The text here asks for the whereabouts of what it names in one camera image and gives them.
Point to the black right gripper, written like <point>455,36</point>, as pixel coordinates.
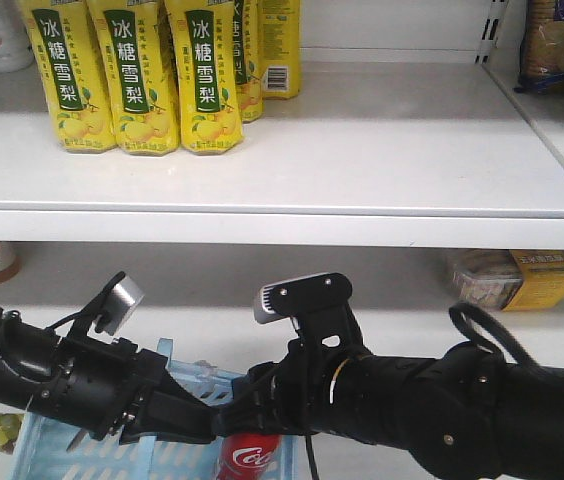
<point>315,388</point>

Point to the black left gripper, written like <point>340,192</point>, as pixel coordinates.
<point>91,384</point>

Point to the red coca-cola aluminium bottle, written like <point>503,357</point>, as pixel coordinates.
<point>245,455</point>

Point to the light blue plastic basket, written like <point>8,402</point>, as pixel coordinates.
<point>40,452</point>

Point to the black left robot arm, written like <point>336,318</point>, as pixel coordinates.
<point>16,385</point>

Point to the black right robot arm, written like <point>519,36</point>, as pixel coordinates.
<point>483,410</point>

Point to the clear biscuit box yellow label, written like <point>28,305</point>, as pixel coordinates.
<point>507,279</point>

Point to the white store shelving unit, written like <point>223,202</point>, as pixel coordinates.
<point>407,140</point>

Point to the yellow pear drink bottle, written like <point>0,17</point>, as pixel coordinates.
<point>210,120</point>
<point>279,23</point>
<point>69,62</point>
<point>247,59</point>
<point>135,44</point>

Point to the white peach drink bottle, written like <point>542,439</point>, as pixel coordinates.
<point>2,40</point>

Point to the brown cracker packet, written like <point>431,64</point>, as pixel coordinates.
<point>541,52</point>

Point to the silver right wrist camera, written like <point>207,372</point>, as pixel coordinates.
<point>301,295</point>

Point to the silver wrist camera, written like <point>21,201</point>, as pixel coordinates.
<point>301,295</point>
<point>116,303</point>

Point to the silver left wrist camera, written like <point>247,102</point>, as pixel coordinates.
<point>116,303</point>

